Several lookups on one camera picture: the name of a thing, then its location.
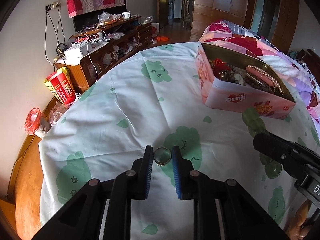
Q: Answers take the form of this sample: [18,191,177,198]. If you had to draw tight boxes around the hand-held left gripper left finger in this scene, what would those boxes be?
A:
[31,145,154,240]

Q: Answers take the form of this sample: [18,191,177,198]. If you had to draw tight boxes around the brown seed bead bracelet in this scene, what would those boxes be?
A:
[244,74,275,93]

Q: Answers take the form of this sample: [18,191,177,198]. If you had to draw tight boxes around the patchwork quilt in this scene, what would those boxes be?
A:
[199,19,320,125]

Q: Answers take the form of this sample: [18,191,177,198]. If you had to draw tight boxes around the clear plastic bag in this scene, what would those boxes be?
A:
[47,102,72,127]
[98,12,118,25]

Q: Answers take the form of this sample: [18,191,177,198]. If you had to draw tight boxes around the white tablecloth with green bears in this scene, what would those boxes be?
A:
[39,42,320,240]

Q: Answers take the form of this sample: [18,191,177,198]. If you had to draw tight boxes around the gold ring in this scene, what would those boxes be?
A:
[153,147,172,167]

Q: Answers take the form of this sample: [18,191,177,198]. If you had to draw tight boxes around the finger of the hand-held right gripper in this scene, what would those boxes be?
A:
[252,132,320,178]

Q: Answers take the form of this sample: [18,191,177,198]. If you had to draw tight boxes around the wooden television cabinet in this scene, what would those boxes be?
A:
[54,15,154,93]

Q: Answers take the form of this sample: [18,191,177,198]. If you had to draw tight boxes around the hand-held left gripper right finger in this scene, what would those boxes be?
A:
[171,145,292,240]

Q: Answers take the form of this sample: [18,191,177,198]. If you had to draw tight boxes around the wooden door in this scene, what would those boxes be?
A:
[156,0,173,29]

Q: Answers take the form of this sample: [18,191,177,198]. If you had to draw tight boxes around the red and yellow box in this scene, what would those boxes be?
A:
[44,67,76,105]

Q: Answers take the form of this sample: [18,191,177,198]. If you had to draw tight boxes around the white box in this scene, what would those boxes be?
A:
[64,42,92,58]

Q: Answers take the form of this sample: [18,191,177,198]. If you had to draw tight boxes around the pink tin box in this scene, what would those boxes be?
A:
[196,42,297,119]

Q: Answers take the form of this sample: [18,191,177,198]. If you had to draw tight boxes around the white charging cable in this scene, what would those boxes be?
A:
[75,31,105,45]

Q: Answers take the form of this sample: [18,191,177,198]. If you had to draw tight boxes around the black power cable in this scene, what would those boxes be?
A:
[44,10,57,67]
[56,8,66,53]

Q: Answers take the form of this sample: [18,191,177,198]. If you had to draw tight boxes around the person's right hand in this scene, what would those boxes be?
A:
[285,200,313,240]

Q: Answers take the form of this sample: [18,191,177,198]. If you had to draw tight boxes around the red and white patchwork cloth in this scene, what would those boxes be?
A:
[66,0,126,18]

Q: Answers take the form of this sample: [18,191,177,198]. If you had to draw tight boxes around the green bangle with red knot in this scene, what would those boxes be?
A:
[210,58,234,72]

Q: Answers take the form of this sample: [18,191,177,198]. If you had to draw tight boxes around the wooden wardrobe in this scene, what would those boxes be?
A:
[191,0,300,53]

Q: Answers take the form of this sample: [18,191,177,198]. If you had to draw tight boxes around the green jade bead bracelet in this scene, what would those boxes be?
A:
[241,107,283,179]

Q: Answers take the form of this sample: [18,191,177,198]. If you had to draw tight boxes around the black television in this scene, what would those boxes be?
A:
[72,0,127,33]

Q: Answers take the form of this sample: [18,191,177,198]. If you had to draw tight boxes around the dark wooden chair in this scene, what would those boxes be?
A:
[290,47,320,68]

